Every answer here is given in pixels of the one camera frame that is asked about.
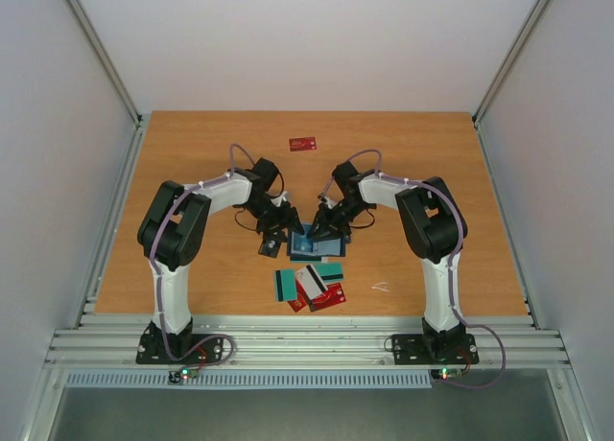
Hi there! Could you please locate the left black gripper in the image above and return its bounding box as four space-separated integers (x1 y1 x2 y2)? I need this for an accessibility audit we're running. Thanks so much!
245 197 306 243

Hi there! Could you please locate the blue card with chip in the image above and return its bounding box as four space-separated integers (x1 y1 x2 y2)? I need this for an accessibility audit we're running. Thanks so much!
292 233 314 255

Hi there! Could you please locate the navy blue card holder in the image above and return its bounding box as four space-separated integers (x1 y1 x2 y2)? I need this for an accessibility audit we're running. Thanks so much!
287 222 346 260

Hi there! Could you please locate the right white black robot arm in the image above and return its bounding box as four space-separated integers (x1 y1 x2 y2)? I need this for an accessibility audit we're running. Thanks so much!
308 161 467 363

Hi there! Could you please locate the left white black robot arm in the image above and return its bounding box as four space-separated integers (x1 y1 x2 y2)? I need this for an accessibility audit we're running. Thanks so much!
136 158 303 365

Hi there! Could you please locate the black card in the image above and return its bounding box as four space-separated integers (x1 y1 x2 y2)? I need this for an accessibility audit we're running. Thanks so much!
258 240 281 258

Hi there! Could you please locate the teal card middle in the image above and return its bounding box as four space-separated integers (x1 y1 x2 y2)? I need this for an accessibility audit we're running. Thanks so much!
315 263 344 283

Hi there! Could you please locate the white card under teal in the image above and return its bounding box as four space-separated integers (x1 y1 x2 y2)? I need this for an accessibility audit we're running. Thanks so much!
295 265 328 300

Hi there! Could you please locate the teal card left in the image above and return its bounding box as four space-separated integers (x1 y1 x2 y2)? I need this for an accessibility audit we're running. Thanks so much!
273 268 297 302

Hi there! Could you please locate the red card with chip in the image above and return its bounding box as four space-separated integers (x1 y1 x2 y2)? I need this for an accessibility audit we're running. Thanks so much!
309 283 346 313

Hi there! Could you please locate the red card behind teal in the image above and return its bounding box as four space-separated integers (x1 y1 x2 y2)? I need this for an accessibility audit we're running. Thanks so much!
288 281 309 313

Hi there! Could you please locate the lone red card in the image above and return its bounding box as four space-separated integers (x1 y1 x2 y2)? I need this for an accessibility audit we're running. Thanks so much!
289 136 317 151

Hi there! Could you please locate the left circuit board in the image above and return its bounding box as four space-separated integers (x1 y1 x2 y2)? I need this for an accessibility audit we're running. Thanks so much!
168 368 200 384

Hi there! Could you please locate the circuit board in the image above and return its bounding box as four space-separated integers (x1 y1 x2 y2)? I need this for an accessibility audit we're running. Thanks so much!
431 367 467 381
168 368 200 384

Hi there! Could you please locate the right circuit board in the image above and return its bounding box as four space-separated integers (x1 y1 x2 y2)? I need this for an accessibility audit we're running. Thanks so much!
431 367 467 381

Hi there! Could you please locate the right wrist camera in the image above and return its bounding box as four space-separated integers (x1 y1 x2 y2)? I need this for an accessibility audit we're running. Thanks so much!
318 193 337 209

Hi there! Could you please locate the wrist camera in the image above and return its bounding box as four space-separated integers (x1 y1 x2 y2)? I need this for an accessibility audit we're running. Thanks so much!
318 193 337 209
272 191 292 207

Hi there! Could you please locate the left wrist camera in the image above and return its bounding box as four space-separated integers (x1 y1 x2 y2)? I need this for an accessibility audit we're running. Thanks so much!
272 191 292 207

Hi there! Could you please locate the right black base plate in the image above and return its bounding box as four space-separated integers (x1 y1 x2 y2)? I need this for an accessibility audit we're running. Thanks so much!
390 334 480 366

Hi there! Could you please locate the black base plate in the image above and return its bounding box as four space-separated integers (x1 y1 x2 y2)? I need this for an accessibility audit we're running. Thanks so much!
135 332 227 365
390 334 480 366

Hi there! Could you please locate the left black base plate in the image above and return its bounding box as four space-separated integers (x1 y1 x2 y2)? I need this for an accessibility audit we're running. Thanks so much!
135 332 227 365

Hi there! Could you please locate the aluminium rail frame front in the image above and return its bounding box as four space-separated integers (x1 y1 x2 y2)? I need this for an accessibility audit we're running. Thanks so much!
45 314 571 369

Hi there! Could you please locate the grey slotted cable duct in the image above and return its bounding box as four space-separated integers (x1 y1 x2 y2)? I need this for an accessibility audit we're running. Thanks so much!
65 369 432 390

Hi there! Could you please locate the right aluminium corner post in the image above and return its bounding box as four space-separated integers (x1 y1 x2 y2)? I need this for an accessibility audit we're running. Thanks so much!
472 0 553 129

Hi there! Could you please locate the aluminium corner post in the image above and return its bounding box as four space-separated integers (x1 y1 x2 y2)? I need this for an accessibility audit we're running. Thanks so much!
472 0 553 129
64 0 142 127

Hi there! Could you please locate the left aluminium corner post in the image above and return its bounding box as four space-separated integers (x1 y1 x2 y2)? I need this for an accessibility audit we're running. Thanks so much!
64 0 142 127

